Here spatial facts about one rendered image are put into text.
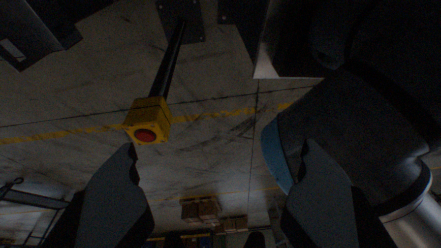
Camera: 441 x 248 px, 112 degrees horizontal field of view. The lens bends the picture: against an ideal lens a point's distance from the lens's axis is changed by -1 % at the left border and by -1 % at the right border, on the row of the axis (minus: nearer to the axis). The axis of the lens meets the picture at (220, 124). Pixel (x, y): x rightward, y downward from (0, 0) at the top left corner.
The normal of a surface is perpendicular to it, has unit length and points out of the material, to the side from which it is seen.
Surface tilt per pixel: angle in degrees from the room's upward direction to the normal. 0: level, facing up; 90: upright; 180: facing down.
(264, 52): 0
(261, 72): 0
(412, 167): 68
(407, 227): 50
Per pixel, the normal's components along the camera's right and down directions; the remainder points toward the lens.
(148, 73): 0.07, 0.74
